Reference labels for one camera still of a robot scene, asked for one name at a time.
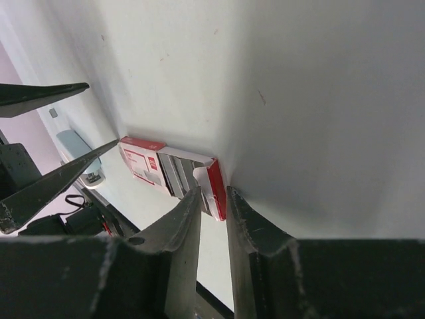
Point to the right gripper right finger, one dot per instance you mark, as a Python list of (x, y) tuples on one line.
[(262, 274)]

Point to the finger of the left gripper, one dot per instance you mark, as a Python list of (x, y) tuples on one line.
[(20, 99), (22, 205)]

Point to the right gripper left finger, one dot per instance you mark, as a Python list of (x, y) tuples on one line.
[(154, 274)]

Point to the small staple strip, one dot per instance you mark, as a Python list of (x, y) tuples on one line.
[(53, 113)]

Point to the staple box with tray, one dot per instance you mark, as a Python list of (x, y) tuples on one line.
[(175, 172)]

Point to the blue white stapler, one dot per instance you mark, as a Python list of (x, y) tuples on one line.
[(72, 147)]

